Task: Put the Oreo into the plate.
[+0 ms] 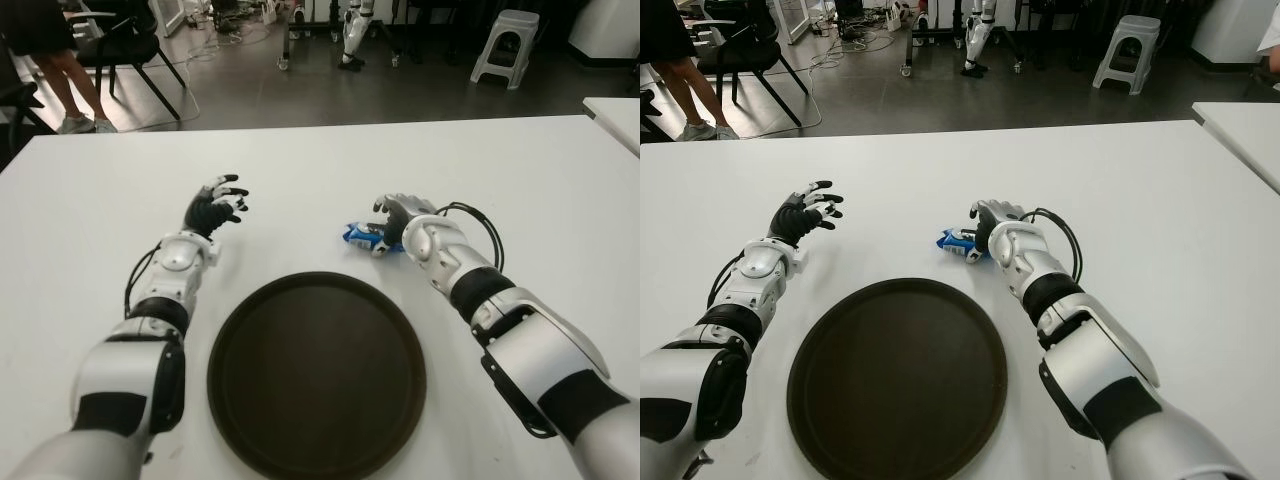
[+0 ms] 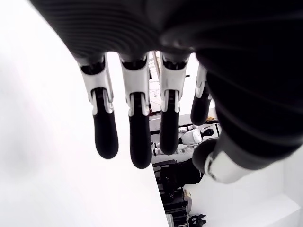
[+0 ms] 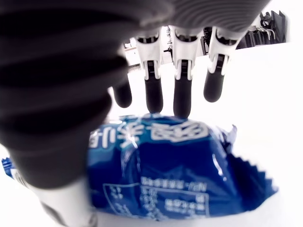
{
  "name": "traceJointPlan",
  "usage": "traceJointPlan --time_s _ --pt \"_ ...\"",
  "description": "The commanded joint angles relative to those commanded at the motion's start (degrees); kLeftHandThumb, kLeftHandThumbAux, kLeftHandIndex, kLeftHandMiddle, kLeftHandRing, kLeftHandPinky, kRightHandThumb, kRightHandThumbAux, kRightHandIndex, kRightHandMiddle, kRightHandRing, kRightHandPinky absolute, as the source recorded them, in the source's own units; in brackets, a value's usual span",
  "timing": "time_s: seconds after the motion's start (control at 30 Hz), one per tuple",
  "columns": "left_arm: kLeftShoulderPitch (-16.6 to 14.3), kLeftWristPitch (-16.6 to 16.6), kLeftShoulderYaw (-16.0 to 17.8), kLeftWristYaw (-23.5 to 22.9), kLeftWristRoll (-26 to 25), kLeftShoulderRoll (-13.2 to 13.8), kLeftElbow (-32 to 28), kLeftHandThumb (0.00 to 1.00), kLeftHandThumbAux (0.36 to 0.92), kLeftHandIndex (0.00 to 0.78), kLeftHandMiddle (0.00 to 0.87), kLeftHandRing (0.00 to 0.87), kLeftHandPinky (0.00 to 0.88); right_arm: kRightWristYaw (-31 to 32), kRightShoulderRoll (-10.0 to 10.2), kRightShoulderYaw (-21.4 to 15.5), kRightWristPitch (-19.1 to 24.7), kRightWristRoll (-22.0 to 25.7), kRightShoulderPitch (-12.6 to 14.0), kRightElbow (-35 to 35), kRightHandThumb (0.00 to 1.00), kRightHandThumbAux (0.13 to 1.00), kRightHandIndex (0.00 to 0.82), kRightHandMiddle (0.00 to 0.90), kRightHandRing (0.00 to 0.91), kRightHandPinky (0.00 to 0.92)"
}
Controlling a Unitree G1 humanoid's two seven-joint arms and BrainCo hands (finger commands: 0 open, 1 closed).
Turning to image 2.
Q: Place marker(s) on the left robot hand black silver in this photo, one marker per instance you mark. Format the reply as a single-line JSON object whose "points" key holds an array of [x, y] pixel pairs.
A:
{"points": [[213, 35]]}

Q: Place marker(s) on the white humanoid robot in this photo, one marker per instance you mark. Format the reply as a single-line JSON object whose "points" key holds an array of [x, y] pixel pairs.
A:
{"points": [[193, 137]]}

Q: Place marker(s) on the black equipment pile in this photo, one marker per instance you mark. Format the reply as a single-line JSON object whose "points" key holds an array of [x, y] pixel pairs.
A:
{"points": [[175, 172]]}

